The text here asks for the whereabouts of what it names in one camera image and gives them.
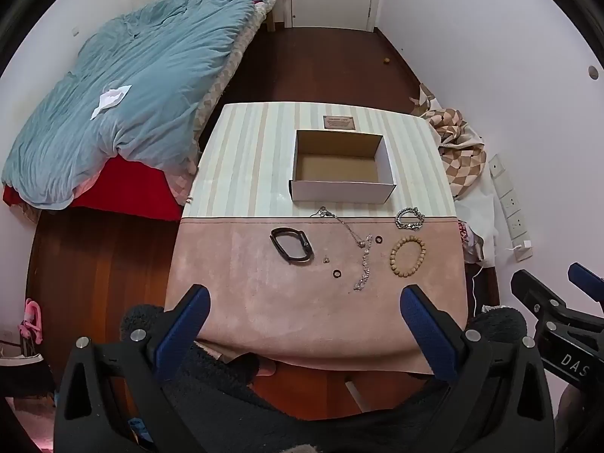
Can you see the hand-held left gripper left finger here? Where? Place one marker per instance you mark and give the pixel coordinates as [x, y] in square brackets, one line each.
[188, 321]

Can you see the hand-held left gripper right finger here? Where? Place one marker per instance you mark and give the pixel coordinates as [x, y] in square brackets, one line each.
[424, 330]

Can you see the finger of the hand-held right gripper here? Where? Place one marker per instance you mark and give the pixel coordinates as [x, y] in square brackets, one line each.
[535, 292]
[587, 281]

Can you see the black watch band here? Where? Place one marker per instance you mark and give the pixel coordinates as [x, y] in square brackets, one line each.
[288, 255]

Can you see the white cardboard box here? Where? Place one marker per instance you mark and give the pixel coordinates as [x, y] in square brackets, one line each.
[339, 191]

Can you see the striped and pink tablecloth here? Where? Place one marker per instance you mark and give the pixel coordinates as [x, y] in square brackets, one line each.
[245, 292]

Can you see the red and white printed bag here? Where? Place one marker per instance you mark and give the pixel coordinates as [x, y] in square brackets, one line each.
[469, 240]

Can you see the white table leg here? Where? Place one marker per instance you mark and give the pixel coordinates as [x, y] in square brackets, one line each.
[359, 398]

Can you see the white cloth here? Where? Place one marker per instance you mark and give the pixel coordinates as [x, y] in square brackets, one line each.
[476, 207]

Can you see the person's dark fuzzy clothing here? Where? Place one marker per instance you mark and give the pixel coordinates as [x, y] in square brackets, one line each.
[292, 415]

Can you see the red bed sheet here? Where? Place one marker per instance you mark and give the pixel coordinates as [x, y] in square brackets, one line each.
[137, 188]

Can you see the pink slippers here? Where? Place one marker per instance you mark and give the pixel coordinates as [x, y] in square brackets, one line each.
[32, 318]

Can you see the brown checkered blanket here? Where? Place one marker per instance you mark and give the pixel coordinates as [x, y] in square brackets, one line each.
[460, 151]

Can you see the brown label patch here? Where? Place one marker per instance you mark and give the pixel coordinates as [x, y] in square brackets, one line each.
[339, 122]

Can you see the white paper sheet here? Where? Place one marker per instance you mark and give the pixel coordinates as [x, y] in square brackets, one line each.
[113, 96]

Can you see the patterned mattress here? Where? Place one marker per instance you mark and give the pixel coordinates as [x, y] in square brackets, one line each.
[226, 71]

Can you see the light blue blanket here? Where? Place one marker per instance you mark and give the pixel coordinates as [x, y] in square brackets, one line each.
[155, 66]

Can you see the wooden bed leg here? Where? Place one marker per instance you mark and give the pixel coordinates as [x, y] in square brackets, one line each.
[270, 21]

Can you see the white wall outlet strip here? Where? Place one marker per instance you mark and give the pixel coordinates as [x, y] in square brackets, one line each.
[512, 207]

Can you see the round wall cap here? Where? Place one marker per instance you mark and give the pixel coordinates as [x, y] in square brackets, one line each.
[593, 71]

